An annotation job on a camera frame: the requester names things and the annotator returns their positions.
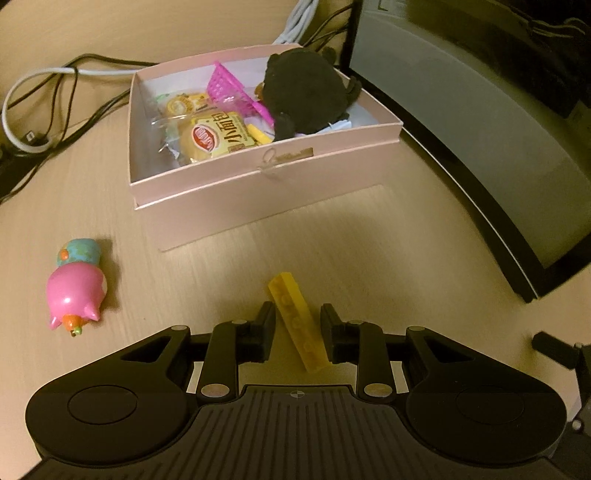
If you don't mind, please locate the white battery charger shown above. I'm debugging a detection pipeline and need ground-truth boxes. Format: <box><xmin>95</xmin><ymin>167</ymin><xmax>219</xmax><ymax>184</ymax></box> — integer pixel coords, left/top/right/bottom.
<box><xmin>314</xmin><ymin>119</ymin><xmax>353</xmax><ymax>135</ymax></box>

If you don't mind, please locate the black computer case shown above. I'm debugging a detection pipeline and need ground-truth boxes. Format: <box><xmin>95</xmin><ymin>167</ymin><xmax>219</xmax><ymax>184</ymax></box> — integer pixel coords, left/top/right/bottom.
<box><xmin>341</xmin><ymin>1</ymin><xmax>590</xmax><ymax>301</ymax></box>

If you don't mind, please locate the pink cardboard box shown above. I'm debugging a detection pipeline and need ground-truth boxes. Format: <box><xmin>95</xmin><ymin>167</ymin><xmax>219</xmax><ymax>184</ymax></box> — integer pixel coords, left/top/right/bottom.
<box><xmin>128</xmin><ymin>44</ymin><xmax>403</xmax><ymax>251</ymax></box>

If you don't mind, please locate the yellow packaged mini bread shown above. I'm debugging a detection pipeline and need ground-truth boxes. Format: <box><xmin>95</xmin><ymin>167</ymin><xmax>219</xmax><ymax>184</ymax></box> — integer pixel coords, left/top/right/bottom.
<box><xmin>179</xmin><ymin>109</ymin><xmax>256</xmax><ymax>163</ymax></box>

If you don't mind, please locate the yellow toy brick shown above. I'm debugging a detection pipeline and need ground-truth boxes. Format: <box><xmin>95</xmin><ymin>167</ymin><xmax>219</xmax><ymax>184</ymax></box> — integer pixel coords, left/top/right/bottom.
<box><xmin>267</xmin><ymin>272</ymin><xmax>329</xmax><ymax>373</ymax></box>

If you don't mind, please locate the pink pig toy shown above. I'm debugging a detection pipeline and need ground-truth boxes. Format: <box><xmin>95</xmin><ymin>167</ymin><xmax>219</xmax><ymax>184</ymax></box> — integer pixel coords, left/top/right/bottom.
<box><xmin>46</xmin><ymin>238</ymin><xmax>107</xmax><ymax>337</ymax></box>

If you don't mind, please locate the pink toy racket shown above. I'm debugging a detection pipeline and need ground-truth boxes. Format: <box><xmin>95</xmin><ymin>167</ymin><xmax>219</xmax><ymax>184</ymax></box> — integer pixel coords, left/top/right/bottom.
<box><xmin>245</xmin><ymin>124</ymin><xmax>273</xmax><ymax>145</ymax></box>

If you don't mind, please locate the pink plastic basket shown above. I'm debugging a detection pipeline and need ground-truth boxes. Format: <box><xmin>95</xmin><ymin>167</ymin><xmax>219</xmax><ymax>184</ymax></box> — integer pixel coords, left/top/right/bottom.
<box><xmin>205</xmin><ymin>61</ymin><xmax>274</xmax><ymax>127</ymax></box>

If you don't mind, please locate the white grey cable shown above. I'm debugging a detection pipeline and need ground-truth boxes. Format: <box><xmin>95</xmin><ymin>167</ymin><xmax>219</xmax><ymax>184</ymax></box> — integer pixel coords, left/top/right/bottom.
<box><xmin>1</xmin><ymin>0</ymin><xmax>323</xmax><ymax>154</ymax></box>

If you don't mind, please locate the black plush toy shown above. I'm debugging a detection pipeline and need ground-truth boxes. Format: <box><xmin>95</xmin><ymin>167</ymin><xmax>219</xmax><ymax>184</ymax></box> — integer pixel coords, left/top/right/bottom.
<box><xmin>259</xmin><ymin>47</ymin><xmax>362</xmax><ymax>141</ymax></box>

